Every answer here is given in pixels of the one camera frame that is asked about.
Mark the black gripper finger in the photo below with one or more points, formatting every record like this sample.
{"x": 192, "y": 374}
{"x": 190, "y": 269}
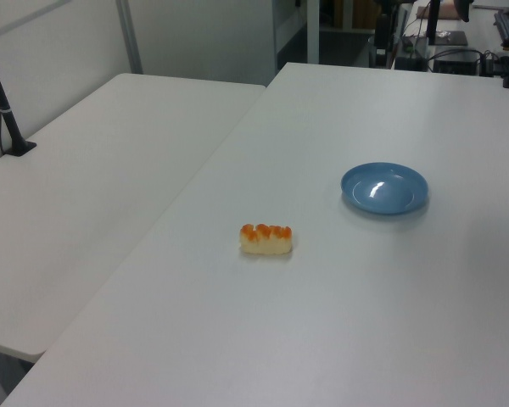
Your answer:
{"x": 378, "y": 57}
{"x": 383, "y": 57}

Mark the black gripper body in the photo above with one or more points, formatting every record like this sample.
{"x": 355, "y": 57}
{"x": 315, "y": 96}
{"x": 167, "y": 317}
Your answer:
{"x": 383, "y": 29}

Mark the bread with orange topping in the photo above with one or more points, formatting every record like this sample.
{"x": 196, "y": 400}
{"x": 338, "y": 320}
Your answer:
{"x": 264, "y": 243}

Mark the blue round plate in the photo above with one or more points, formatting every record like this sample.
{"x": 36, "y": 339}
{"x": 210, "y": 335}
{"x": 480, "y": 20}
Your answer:
{"x": 384, "y": 189}

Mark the wooden board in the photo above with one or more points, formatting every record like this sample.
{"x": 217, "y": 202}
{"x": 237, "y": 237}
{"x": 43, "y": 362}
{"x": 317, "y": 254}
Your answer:
{"x": 360, "y": 15}

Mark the black upright pole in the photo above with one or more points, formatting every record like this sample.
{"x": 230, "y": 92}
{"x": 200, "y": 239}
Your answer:
{"x": 433, "y": 21}

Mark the brown cardboard box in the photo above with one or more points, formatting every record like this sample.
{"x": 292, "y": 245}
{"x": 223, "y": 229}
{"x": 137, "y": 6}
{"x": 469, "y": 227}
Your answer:
{"x": 447, "y": 9}

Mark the black flat pad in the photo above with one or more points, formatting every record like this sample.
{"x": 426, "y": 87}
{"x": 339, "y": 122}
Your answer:
{"x": 451, "y": 38}

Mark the black computer box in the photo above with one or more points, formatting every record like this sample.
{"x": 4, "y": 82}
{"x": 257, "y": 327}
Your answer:
{"x": 456, "y": 63}

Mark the black rounded object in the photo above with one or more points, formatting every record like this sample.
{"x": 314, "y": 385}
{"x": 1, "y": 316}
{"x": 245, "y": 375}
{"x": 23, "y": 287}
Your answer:
{"x": 463, "y": 8}

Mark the black keyboard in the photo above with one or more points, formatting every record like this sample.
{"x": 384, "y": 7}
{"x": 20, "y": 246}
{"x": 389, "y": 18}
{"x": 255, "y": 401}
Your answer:
{"x": 507, "y": 26}

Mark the grey metal partition post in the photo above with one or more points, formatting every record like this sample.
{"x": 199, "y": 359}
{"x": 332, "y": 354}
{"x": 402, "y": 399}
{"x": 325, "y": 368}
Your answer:
{"x": 130, "y": 38}

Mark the black camera stand with band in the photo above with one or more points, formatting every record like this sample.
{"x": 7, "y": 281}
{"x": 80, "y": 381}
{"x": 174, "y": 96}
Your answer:
{"x": 3, "y": 111}

